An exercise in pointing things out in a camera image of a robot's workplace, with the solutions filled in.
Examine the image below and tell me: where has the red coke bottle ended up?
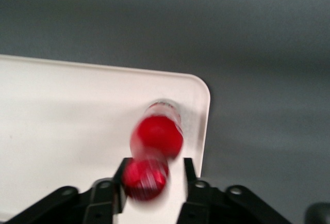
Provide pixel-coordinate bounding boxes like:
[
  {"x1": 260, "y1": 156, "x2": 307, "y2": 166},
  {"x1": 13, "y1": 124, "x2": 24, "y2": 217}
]
[{"x1": 122, "y1": 98, "x2": 185, "y2": 202}]

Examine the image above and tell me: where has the cream rectangular tray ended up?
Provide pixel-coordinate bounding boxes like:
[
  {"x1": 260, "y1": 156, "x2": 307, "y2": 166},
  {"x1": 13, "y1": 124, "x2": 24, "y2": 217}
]
[{"x1": 0, "y1": 54, "x2": 211, "y2": 224}]

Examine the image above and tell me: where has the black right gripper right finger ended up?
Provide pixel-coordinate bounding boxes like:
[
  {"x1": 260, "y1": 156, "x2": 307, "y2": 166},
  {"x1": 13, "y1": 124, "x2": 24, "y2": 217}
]
[{"x1": 176, "y1": 157, "x2": 220, "y2": 224}]

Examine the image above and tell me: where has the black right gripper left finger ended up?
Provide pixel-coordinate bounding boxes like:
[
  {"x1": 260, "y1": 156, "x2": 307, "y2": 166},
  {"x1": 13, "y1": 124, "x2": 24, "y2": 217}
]
[{"x1": 84, "y1": 157, "x2": 130, "y2": 224}]

